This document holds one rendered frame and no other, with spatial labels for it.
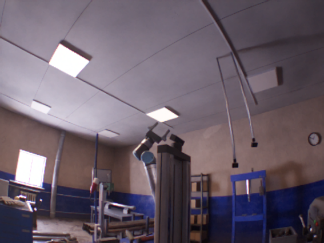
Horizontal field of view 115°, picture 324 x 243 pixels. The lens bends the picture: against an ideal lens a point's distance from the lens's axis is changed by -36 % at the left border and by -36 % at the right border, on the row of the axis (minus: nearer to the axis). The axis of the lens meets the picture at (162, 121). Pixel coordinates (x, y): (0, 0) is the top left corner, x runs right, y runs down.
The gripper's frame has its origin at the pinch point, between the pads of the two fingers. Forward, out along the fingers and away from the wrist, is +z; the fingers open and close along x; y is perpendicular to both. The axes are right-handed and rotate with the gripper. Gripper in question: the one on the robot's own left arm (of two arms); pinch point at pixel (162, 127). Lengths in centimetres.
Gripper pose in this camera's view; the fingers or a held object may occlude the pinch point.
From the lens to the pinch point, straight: 140.3
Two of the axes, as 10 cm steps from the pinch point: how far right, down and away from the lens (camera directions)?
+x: 7.6, 4.8, -4.4
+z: 6.3, -6.8, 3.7
